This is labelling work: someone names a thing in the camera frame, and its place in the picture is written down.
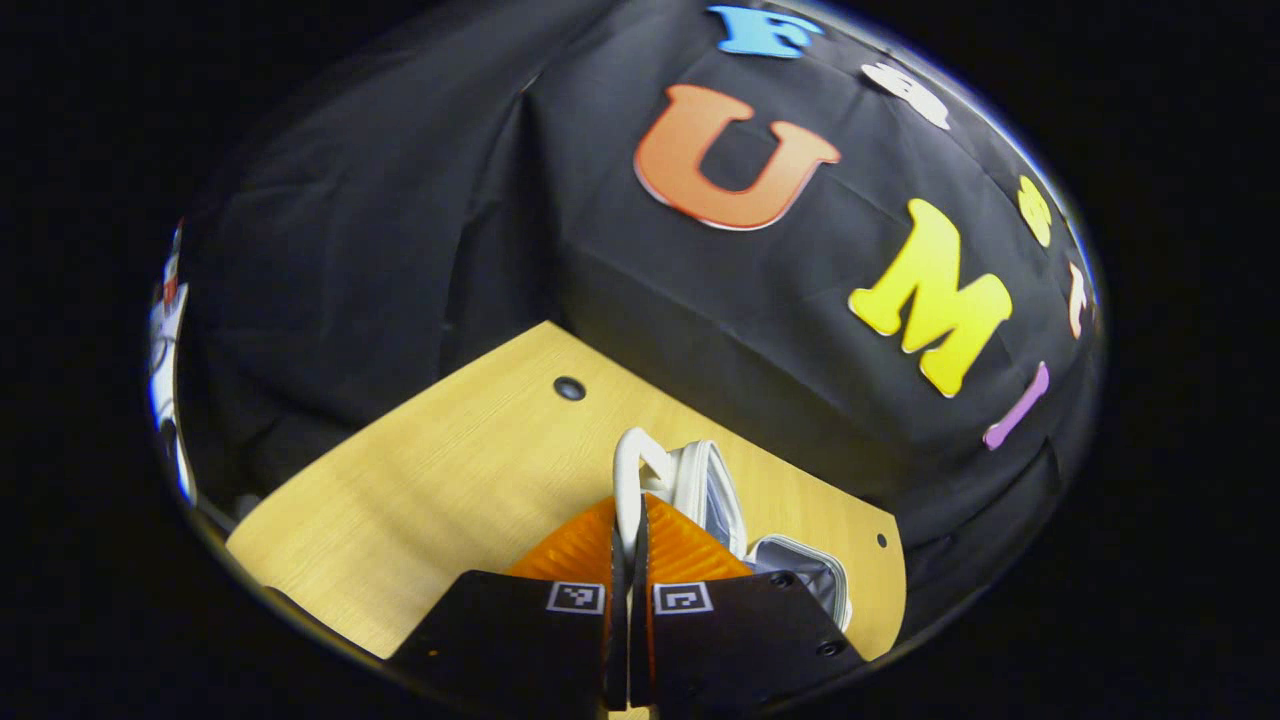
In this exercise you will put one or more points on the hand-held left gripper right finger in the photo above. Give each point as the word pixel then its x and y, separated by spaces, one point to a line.
pixel 640 630

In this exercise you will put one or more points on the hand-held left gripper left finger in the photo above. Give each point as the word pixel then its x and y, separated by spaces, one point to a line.
pixel 610 620

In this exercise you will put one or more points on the white suitcase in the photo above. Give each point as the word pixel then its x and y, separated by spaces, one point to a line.
pixel 690 480

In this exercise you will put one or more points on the black backdrop cloth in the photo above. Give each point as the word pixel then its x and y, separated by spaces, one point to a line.
pixel 600 250

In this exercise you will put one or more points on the white printed clutter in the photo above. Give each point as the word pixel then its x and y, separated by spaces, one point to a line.
pixel 165 390

